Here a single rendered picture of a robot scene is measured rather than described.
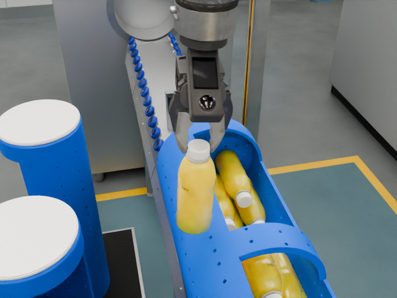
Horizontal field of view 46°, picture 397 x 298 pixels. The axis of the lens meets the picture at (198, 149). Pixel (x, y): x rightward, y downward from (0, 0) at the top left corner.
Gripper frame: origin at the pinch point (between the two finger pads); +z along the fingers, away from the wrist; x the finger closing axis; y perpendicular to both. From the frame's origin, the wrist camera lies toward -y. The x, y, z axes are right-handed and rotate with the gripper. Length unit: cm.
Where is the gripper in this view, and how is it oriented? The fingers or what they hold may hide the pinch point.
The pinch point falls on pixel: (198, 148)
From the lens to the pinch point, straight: 78.4
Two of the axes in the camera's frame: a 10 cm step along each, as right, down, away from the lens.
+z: -0.5, 7.9, 6.1
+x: -9.9, 0.4, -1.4
